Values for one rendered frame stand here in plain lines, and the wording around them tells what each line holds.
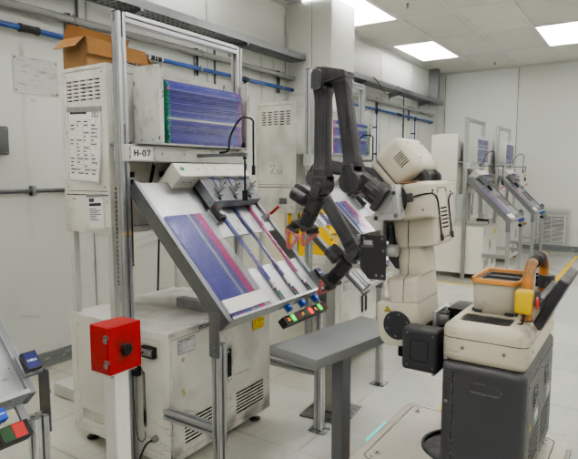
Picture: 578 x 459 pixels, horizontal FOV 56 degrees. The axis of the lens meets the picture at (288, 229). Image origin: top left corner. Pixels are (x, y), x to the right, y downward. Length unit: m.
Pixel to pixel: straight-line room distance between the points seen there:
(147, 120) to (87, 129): 0.27
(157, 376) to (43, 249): 1.69
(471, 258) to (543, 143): 3.43
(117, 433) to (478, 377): 1.16
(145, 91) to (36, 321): 1.96
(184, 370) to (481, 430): 1.20
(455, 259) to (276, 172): 3.70
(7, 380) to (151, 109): 1.27
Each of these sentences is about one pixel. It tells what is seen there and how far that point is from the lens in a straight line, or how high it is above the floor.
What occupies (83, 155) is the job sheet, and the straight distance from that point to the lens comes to 2.54.
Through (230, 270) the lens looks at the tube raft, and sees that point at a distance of 2.22.
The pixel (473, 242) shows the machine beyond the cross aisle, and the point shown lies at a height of 0.44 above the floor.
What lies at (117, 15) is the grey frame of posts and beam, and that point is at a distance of 2.37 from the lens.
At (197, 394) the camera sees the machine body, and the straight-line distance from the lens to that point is 2.47.
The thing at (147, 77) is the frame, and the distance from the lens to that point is 2.41.
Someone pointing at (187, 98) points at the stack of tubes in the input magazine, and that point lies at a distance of 2.48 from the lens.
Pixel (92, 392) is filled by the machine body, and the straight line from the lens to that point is 2.75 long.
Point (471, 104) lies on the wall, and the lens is 10.00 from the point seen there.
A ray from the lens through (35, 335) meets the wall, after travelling 3.89.
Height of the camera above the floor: 1.27
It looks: 6 degrees down
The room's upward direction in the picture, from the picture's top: straight up
